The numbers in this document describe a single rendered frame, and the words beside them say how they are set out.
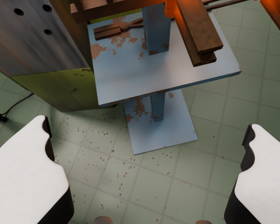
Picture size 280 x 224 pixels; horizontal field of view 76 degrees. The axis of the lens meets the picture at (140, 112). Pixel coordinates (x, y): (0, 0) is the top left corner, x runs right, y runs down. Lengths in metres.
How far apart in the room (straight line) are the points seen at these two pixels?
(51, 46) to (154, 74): 0.42
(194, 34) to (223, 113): 1.05
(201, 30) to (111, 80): 0.35
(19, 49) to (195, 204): 1.09
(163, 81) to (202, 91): 0.79
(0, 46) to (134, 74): 0.51
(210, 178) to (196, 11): 1.00
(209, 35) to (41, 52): 0.67
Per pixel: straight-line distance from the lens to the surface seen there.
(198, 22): 0.24
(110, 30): 0.63
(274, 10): 0.33
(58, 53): 0.79
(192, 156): 1.14
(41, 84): 1.03
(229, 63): 0.57
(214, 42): 0.22
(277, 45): 1.67
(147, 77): 0.52
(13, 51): 0.85
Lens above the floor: 1.11
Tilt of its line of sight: 69 degrees down
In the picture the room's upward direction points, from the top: 15 degrees counter-clockwise
